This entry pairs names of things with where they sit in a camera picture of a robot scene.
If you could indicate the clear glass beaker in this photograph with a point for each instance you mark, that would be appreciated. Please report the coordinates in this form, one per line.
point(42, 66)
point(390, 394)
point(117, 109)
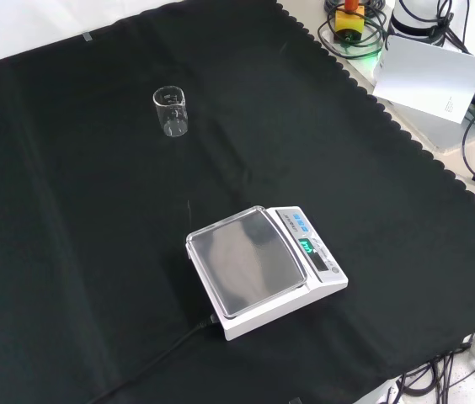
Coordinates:
point(176, 126)

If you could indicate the white electronic balance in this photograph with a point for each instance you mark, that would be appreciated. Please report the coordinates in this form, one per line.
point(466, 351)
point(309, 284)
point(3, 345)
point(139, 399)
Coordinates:
point(246, 261)

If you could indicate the black cloth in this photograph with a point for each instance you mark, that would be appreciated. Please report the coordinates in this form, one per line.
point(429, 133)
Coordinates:
point(94, 210)

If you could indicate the yellow stop button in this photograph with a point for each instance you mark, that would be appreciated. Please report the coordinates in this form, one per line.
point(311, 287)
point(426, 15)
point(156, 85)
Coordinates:
point(349, 23)

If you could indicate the grey tape strip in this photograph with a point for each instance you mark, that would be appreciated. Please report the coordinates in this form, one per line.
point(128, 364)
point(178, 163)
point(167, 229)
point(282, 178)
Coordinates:
point(87, 37)

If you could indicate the pale board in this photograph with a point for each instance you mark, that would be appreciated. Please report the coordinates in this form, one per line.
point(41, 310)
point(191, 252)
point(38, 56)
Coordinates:
point(427, 76)

